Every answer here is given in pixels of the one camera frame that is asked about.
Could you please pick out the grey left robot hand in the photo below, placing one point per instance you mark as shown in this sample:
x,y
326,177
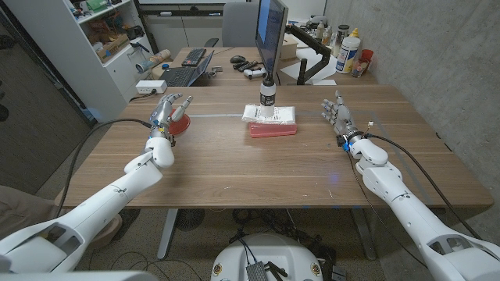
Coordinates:
x,y
165,113

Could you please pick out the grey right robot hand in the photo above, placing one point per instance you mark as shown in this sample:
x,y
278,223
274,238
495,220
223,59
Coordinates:
x,y
343,118

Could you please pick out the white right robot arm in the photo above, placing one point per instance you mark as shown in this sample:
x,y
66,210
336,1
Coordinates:
x,y
418,210

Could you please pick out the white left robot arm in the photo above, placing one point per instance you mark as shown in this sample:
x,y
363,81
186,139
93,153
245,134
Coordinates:
x,y
93,212

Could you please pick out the white dispenser bottle black cap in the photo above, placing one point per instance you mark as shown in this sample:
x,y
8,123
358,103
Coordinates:
x,y
267,97

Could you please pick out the white power strip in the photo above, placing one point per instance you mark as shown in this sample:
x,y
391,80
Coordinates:
x,y
151,86

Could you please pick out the black laptop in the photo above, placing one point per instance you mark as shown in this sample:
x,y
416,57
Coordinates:
x,y
186,73

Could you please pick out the rolled paper tube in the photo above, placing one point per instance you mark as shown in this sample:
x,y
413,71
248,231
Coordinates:
x,y
153,60

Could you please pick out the white paper sheet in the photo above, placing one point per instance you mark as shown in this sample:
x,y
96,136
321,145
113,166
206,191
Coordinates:
x,y
312,66

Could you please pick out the red cup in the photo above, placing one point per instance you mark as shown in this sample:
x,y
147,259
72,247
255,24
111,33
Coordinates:
x,y
363,61

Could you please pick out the white wipes pack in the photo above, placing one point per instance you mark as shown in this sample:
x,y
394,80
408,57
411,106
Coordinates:
x,y
281,114

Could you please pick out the black keyboard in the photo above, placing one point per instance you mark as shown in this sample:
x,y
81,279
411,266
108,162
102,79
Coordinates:
x,y
193,57

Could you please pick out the white wipes canister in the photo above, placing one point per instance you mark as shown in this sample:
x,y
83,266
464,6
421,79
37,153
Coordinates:
x,y
347,54

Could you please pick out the pink plastic box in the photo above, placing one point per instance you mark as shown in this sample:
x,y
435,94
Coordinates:
x,y
272,130

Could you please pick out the black lid jar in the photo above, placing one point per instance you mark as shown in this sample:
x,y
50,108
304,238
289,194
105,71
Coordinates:
x,y
341,37

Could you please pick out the wooden back desk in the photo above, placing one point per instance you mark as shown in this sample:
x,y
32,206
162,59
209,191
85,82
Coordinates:
x,y
234,70

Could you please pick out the cardboard box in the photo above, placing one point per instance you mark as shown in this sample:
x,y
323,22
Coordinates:
x,y
290,47

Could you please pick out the black computer mouse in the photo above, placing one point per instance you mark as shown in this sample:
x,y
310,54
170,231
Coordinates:
x,y
237,59

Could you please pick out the black remote control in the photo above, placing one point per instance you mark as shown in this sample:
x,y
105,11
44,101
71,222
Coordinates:
x,y
246,65

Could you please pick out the white shelf cabinet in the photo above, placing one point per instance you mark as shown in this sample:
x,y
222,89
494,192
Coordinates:
x,y
90,50

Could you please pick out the white game controller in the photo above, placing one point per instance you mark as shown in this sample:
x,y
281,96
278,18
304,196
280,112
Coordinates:
x,y
254,72

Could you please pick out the computer monitor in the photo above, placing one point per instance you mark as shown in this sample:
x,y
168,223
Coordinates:
x,y
269,33

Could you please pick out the grey office chair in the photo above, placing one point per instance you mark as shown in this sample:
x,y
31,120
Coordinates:
x,y
238,24

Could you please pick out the white robot torso base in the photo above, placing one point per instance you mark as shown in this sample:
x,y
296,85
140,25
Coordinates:
x,y
269,258

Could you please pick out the person's beige trouser leg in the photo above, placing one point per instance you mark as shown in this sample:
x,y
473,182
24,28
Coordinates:
x,y
23,208

